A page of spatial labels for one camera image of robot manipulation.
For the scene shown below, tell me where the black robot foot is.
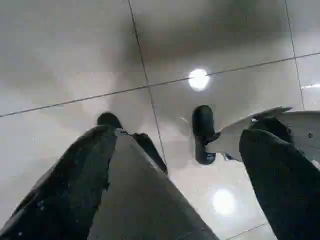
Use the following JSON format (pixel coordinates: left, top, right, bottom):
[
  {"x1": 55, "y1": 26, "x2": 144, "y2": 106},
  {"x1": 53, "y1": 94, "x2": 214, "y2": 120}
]
[{"x1": 191, "y1": 104, "x2": 217, "y2": 165}]

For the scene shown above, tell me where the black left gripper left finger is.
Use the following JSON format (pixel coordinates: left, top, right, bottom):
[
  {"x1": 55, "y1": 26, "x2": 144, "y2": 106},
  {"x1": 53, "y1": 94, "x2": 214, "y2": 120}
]
[{"x1": 0, "y1": 112, "x2": 218, "y2": 240}]

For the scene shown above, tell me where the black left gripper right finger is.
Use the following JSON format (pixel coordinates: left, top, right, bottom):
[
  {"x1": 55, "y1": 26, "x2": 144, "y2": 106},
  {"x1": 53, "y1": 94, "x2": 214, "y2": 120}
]
[{"x1": 239, "y1": 127, "x2": 320, "y2": 240}]

